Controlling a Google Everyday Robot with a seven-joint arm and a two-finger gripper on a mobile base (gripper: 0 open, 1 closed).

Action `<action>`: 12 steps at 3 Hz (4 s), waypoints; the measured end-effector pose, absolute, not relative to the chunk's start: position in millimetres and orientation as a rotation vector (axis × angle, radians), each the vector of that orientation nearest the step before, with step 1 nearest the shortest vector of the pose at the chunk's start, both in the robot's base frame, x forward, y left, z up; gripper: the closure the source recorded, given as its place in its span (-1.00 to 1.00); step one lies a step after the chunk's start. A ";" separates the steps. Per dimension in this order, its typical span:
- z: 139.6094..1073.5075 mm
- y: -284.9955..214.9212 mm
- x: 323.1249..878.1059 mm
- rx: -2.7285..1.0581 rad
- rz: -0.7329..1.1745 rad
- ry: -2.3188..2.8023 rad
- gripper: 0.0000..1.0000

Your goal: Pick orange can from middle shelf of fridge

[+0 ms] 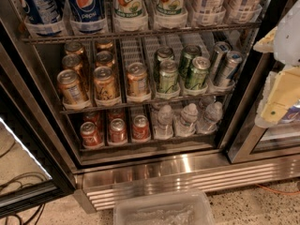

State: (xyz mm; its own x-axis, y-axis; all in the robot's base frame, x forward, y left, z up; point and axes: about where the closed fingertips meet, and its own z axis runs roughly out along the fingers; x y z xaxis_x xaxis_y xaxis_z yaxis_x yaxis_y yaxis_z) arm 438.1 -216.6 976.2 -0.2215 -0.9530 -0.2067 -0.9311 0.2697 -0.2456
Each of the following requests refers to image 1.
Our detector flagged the wire shelf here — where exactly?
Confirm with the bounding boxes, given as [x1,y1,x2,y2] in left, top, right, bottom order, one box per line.
[21,22,261,44]
[60,90,233,114]

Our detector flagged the orange can front left column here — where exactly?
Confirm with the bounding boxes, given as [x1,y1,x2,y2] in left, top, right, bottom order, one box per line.
[57,69,88,105]

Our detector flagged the red can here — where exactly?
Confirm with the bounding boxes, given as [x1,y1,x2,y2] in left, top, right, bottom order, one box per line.
[107,108,125,121]
[80,122,102,148]
[109,118,128,143]
[132,114,149,140]
[83,112,102,129]

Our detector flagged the green can front left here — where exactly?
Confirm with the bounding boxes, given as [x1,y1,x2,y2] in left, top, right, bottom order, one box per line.
[157,59,178,94]

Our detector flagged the open glass fridge door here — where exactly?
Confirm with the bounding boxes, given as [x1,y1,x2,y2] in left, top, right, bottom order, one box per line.
[0,44,75,217]

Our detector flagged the red can back middle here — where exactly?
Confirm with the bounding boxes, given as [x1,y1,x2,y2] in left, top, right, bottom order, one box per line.
[107,108,125,121]

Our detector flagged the water bottle middle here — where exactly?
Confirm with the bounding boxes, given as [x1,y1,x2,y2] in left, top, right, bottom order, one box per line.
[174,103,199,137]

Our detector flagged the silver can back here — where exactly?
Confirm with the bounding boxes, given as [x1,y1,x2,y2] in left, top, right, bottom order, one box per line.
[210,41,232,80]

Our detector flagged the water bottle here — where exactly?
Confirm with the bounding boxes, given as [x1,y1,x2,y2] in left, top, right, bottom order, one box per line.
[196,101,223,134]
[174,103,199,137]
[154,105,173,140]

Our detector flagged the green can front right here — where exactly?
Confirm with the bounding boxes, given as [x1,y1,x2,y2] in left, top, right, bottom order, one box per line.
[185,56,210,90]

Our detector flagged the blue pepsi bottle right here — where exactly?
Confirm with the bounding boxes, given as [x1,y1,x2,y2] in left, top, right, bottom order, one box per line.
[68,0,105,34]

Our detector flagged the water bottle right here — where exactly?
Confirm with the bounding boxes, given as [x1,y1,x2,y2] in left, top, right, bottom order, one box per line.
[196,101,223,134]

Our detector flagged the silver can front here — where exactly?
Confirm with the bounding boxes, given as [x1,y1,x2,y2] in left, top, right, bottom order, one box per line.
[214,51,243,87]

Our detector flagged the clear plastic bin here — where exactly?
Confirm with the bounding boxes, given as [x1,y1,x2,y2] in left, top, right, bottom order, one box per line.
[113,190,216,225]

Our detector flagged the green can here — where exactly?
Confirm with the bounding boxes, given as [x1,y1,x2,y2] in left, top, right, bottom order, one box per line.
[185,56,210,90]
[153,46,174,82]
[178,44,202,79]
[157,59,178,94]

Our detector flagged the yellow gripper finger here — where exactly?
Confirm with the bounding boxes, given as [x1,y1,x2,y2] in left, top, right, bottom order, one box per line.
[253,27,278,53]
[255,66,300,128]

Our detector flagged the blue pepsi bottle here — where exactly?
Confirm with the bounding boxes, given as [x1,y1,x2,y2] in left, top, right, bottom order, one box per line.
[68,0,105,34]
[19,0,64,37]

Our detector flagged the upper wire shelf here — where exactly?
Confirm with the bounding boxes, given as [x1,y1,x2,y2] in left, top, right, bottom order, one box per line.
[21,22,261,44]

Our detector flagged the red can back left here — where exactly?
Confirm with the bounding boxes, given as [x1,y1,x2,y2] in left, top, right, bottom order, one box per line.
[83,112,102,129]

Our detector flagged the orange cable on floor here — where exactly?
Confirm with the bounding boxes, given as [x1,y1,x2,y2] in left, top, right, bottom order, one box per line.
[255,183,300,196]

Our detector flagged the green can back right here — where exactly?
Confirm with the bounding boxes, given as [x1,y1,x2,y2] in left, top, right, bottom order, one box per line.
[178,44,202,79]

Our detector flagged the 7up bottle left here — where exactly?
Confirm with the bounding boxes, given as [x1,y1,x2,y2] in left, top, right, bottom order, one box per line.
[113,0,143,19]

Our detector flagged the orange can middle left column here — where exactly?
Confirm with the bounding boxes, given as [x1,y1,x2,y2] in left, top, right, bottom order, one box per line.
[62,53,89,90]

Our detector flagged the middle wire shelf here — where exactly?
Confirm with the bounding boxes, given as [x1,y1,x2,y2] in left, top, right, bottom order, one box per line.
[60,90,233,114]

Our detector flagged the silver can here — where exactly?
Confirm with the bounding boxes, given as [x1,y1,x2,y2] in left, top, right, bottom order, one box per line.
[210,41,232,80]
[214,51,243,87]

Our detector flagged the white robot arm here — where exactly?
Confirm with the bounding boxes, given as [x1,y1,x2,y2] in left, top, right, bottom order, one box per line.
[254,0,300,128]

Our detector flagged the green can back left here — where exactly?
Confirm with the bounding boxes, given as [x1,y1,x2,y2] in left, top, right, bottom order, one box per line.
[153,46,174,82]

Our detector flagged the black cables on floor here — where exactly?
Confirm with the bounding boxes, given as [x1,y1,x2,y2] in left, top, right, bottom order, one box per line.
[0,203,46,225]

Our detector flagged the red can front middle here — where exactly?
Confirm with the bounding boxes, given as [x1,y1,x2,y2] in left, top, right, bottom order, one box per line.
[109,118,128,143]

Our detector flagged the blue pepsi bottle left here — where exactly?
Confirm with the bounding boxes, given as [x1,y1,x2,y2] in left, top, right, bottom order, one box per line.
[19,0,64,37]

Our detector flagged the orange can back left column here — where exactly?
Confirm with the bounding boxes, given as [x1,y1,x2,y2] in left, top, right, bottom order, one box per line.
[65,41,88,62]

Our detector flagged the closed right fridge door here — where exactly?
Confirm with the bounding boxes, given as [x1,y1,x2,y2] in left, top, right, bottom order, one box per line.
[228,54,300,163]

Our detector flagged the water bottle left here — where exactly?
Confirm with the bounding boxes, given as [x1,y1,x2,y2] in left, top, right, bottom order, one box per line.
[154,105,173,140]

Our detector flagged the red can front right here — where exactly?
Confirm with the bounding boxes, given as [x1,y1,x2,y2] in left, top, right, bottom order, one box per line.
[132,114,149,140]

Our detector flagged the orange can column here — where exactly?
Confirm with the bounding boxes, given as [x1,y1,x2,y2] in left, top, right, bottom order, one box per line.
[62,53,89,90]
[57,69,88,105]
[65,41,88,62]
[95,40,113,53]
[96,51,115,69]
[93,67,118,100]
[127,63,149,97]

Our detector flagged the red can front left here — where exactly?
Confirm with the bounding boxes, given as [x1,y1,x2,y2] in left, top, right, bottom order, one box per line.
[80,122,102,148]

